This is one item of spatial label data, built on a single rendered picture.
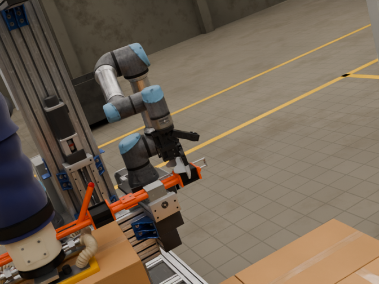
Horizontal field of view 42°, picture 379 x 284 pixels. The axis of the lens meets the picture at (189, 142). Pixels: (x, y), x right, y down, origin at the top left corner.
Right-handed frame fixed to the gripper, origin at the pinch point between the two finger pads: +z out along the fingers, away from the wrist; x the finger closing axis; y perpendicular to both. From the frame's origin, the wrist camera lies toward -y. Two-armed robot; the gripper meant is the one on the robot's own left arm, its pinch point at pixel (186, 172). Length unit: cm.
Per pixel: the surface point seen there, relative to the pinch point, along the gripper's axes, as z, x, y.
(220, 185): 119, -236, -86
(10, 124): -42, 4, 50
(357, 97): 118, -289, -291
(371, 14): 11, -180, -244
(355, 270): 66, 14, -51
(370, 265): 66, 16, -58
